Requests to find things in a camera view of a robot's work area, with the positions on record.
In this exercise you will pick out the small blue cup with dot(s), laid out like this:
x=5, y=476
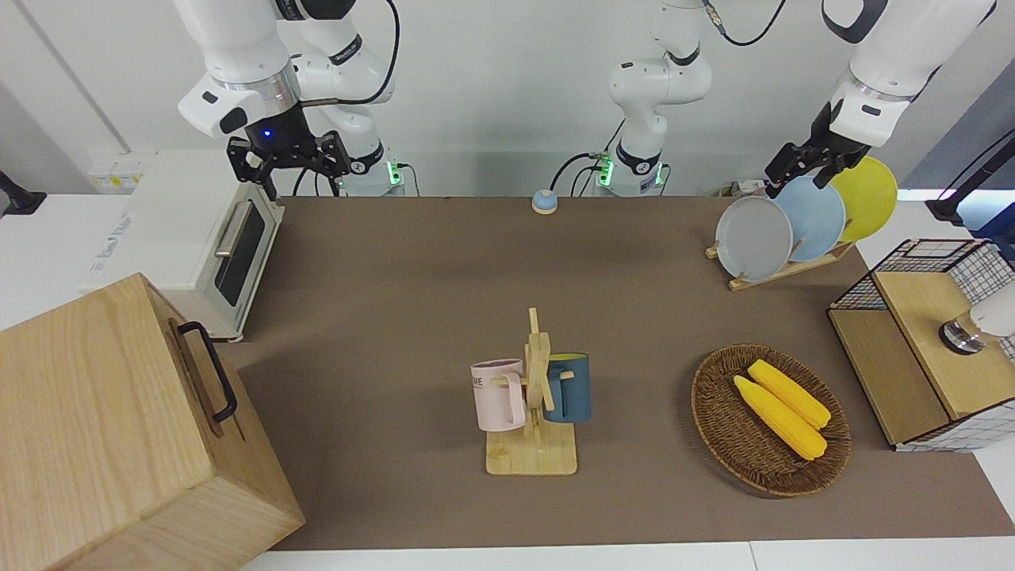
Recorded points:
x=544, y=203

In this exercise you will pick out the wooden mug rack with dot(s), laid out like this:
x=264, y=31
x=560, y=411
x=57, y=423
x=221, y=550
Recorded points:
x=531, y=456

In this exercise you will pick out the white toaster oven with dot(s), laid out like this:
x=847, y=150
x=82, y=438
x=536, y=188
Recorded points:
x=174, y=238

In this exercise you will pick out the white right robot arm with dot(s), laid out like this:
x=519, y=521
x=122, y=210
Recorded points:
x=238, y=47

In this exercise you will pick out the black camera stand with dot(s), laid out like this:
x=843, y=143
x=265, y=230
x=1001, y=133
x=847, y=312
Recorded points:
x=20, y=200
x=947, y=208

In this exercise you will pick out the dark blue mug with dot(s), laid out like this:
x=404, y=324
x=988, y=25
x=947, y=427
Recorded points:
x=572, y=388

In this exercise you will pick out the yellow corn cob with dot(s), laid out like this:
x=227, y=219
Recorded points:
x=781, y=420
x=793, y=396

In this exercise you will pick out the brown table mat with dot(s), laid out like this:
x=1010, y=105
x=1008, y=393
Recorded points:
x=396, y=317

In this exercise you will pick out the white cylinder with metal base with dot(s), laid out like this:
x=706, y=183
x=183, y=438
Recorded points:
x=995, y=313

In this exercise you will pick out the yellow plate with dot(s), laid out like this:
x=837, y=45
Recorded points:
x=868, y=198

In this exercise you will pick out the brown wicker basket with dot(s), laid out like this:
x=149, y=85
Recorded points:
x=737, y=444

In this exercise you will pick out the light blue plate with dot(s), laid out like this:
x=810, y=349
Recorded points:
x=817, y=218

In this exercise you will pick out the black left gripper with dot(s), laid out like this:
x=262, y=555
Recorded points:
x=834, y=141

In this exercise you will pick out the gray plate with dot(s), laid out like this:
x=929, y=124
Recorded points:
x=753, y=238

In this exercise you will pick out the pink mug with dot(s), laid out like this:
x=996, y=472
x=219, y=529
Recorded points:
x=496, y=400

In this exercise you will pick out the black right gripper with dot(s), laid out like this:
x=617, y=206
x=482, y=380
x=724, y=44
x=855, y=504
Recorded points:
x=281, y=131

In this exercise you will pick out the low wooden plate rack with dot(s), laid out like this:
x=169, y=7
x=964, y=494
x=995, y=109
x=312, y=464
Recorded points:
x=785, y=272

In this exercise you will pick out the white box with yellow labels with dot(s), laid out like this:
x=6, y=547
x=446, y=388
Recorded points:
x=119, y=178

